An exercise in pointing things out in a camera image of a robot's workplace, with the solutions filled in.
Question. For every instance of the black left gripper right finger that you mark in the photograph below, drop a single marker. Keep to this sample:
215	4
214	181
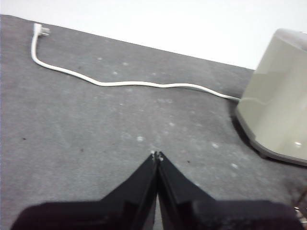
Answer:
199	214

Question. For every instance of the beige two-slot toaster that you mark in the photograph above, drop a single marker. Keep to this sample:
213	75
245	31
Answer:
278	100

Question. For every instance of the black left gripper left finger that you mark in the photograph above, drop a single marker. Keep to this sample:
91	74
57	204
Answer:
115	213

